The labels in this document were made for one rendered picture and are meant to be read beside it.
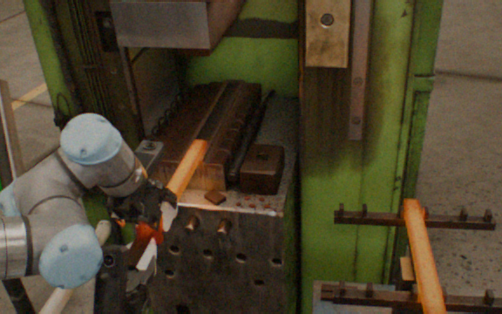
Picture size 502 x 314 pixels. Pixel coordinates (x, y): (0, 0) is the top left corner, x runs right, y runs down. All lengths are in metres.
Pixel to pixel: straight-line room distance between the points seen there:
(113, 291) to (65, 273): 0.21
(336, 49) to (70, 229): 0.69
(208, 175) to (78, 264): 0.60
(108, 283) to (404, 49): 0.74
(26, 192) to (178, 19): 0.46
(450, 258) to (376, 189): 1.14
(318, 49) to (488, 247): 1.61
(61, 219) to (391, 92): 0.78
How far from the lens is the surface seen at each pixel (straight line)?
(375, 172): 1.30
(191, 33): 1.04
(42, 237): 0.66
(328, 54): 1.13
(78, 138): 0.75
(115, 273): 0.86
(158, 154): 0.94
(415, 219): 1.06
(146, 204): 0.91
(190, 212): 1.21
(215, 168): 1.18
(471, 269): 2.41
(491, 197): 2.82
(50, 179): 0.77
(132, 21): 1.08
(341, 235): 1.43
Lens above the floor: 1.65
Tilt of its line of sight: 34 degrees down
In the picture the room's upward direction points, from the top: 4 degrees counter-clockwise
